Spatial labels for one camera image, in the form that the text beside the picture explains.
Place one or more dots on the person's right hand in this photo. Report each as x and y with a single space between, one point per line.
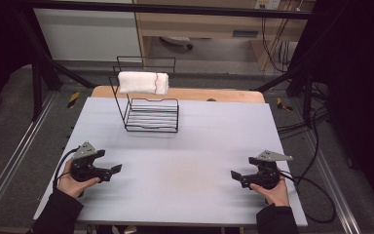
274 195

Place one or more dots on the office chair base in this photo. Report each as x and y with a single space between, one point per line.
177 40

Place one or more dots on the white cabinet panel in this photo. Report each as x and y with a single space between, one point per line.
84 32

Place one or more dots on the person's left hand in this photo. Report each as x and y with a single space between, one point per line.
73 187

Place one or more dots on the black metal frame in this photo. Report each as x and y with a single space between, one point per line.
175 8

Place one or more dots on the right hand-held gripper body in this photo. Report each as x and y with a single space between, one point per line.
266 175

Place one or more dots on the white foam board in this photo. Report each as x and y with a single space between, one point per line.
188 156

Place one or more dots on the light wooden desk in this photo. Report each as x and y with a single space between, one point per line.
191 29

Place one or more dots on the aluminium floor rail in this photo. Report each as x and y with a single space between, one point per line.
334 191
16 156

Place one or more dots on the wooden board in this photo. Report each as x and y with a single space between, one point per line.
207 94

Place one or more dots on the white towel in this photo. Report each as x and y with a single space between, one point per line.
141 83

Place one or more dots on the wall power outlet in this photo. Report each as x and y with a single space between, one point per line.
268 4

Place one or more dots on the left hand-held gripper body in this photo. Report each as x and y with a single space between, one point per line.
84 172

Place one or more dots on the black curtain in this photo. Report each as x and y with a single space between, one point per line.
360 81
0 48

